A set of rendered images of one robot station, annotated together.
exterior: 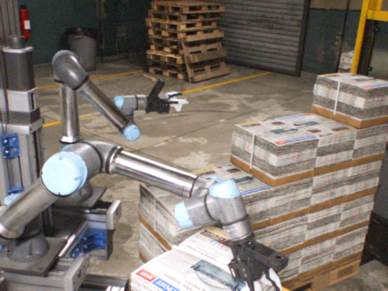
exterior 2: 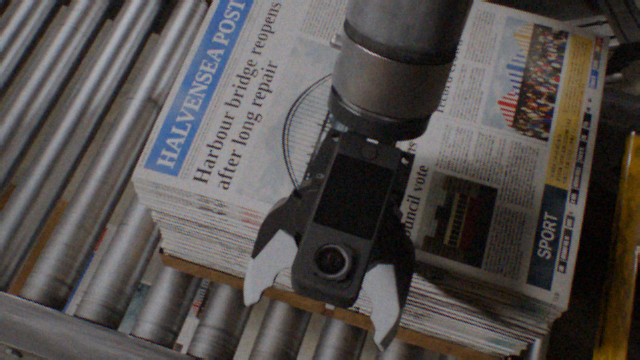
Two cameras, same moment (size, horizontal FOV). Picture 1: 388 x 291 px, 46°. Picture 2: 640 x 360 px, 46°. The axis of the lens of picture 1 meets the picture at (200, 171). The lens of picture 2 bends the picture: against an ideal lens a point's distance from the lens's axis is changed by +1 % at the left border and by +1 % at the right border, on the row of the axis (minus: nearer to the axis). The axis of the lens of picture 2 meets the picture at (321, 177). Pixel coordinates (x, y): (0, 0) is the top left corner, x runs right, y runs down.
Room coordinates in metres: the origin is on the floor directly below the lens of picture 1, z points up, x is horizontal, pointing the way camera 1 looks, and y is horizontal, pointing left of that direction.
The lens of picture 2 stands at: (0.89, -0.36, 1.59)
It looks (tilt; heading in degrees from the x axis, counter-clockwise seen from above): 62 degrees down; 62
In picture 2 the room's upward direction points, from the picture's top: 8 degrees clockwise
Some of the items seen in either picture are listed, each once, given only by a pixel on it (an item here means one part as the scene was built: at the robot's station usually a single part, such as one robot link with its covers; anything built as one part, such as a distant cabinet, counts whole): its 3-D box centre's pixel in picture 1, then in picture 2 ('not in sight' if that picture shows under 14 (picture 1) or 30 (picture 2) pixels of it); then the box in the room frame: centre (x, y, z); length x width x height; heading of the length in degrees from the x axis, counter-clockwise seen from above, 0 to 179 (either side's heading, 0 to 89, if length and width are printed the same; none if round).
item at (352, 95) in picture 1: (338, 180); not in sight; (2.64, -0.88, 0.65); 0.39 x 0.30 x 1.29; 34
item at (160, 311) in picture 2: not in sight; (226, 172); (0.98, 0.06, 0.77); 0.47 x 0.05 x 0.05; 52
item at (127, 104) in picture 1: (125, 104); not in sight; (2.15, 0.38, 1.21); 0.11 x 0.08 x 0.09; 110
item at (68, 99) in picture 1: (69, 110); not in sight; (2.06, 0.63, 1.19); 0.15 x 0.12 x 0.55; 20
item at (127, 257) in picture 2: not in sight; (176, 156); (0.93, 0.10, 0.77); 0.47 x 0.05 x 0.05; 52
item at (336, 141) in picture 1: (311, 143); not in sight; (2.48, -0.63, 0.95); 0.38 x 0.29 x 0.23; 33
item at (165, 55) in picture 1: (185, 38); not in sight; (9.02, 0.42, 0.65); 1.33 x 0.94 x 1.30; 146
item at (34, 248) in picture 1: (26, 240); not in sight; (1.44, 0.64, 0.87); 0.15 x 0.15 x 0.10
